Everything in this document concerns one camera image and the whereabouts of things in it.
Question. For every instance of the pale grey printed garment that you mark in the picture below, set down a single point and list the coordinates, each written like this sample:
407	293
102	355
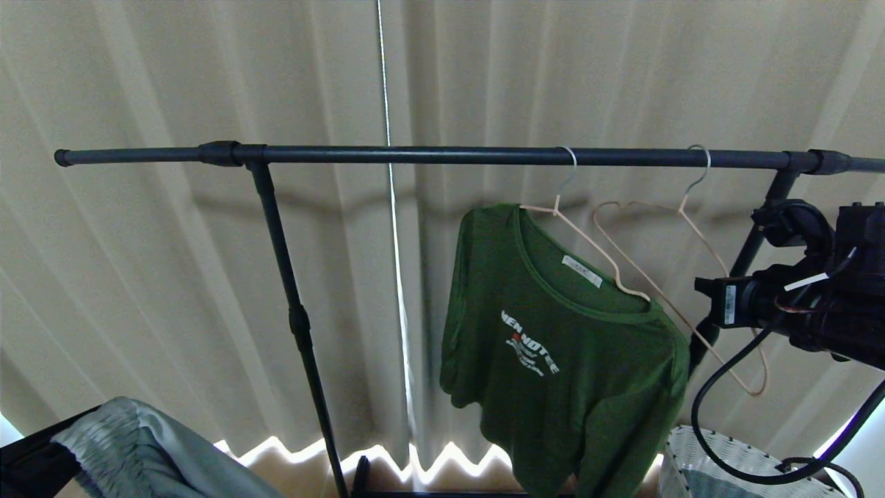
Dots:
152	456

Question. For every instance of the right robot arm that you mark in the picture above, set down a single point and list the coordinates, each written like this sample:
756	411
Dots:
857	290

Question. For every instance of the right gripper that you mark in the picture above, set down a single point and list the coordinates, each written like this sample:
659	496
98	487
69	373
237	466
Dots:
767	304

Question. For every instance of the green long-sleeved shirt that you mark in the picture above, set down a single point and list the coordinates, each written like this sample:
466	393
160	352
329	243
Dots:
567	373

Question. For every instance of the beige curtain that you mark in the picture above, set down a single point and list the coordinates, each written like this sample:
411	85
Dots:
138	277

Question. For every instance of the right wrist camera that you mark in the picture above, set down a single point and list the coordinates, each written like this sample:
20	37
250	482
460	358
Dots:
795	225

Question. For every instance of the white laundry basket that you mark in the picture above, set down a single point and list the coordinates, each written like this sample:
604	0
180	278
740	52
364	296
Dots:
719	463

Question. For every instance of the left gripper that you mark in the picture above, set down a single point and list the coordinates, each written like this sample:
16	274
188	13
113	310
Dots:
28	463

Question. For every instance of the pink clothes hanger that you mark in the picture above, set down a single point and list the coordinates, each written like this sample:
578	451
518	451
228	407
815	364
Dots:
698	181
588	238

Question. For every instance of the black clothes rack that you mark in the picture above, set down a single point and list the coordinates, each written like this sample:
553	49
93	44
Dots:
415	154

